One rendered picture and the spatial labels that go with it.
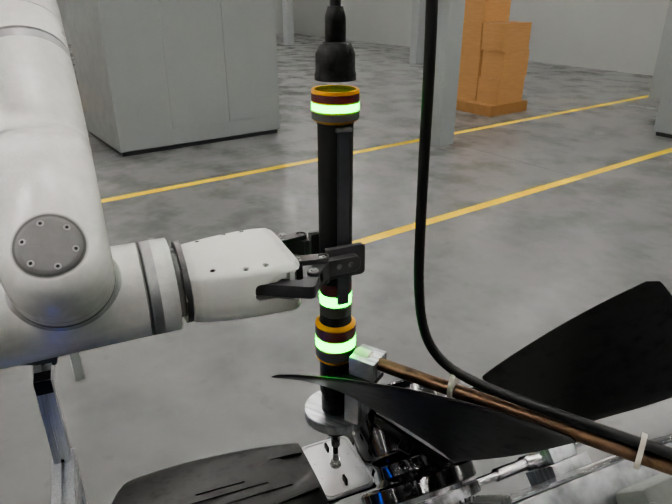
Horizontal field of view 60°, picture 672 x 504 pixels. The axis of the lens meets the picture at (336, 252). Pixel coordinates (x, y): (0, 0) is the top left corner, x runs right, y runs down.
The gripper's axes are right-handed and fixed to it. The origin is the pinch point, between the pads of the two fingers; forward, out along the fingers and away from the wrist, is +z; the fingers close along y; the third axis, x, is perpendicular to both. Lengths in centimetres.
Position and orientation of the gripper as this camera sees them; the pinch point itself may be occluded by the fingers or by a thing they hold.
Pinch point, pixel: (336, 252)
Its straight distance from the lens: 58.1
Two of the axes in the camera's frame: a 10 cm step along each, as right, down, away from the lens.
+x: -0.1, -9.1, -4.2
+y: 4.0, 3.8, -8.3
